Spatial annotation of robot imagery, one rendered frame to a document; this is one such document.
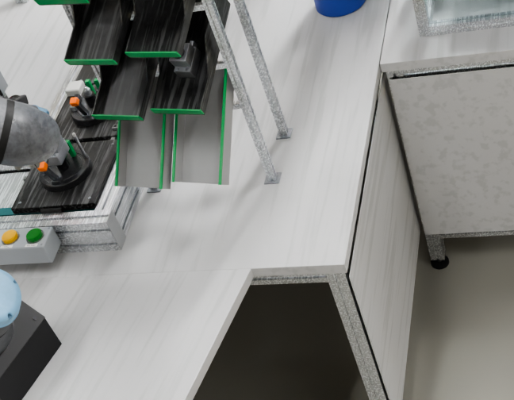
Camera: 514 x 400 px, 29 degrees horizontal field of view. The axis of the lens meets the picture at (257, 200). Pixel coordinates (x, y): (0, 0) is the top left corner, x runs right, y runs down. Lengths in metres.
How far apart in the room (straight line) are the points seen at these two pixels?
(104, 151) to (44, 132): 0.84
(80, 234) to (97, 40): 0.51
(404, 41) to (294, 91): 0.34
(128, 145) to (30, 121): 0.70
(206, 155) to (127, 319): 0.43
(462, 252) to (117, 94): 1.47
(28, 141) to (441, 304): 1.80
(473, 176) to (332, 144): 0.62
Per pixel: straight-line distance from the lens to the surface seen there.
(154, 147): 2.42
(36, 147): 1.79
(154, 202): 2.58
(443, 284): 3.30
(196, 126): 2.38
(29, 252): 2.50
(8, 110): 1.78
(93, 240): 2.50
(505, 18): 2.79
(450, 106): 2.85
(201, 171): 2.37
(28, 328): 2.28
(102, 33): 2.27
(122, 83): 2.36
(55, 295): 2.48
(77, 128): 2.76
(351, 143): 2.53
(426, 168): 3.01
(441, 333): 3.17
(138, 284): 2.39
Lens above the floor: 2.47
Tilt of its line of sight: 41 degrees down
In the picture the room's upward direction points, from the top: 21 degrees counter-clockwise
